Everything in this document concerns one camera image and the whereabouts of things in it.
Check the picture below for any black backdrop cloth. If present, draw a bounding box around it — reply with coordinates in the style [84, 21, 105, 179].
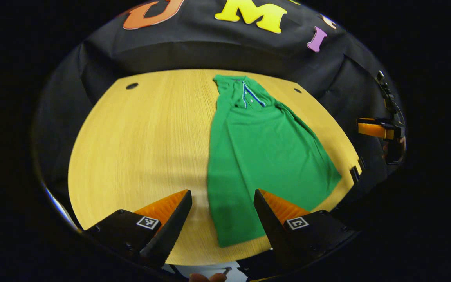
[33, 0, 406, 231]

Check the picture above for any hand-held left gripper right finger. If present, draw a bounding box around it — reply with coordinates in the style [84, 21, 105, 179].
[253, 189, 357, 271]

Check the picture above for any green T-shirt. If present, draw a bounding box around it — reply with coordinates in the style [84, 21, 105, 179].
[207, 74, 343, 248]

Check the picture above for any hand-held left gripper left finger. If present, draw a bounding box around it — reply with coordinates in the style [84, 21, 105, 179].
[83, 189, 193, 269]

